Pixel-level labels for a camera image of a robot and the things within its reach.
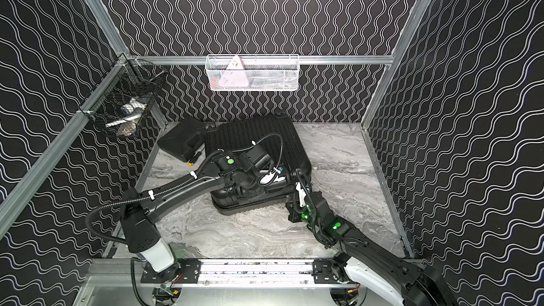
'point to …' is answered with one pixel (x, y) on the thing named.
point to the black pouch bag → (184, 139)
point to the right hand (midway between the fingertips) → (286, 204)
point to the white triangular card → (234, 76)
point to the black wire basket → (121, 103)
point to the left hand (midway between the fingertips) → (263, 183)
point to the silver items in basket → (131, 112)
